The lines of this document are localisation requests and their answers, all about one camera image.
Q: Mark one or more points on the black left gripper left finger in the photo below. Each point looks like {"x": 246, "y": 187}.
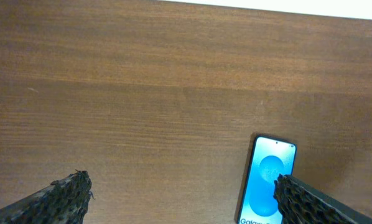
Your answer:
{"x": 63, "y": 201}

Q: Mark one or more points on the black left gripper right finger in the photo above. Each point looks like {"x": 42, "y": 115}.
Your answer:
{"x": 300, "y": 203}

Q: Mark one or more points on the blue screen smartphone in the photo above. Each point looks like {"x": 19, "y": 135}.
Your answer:
{"x": 270, "y": 157}

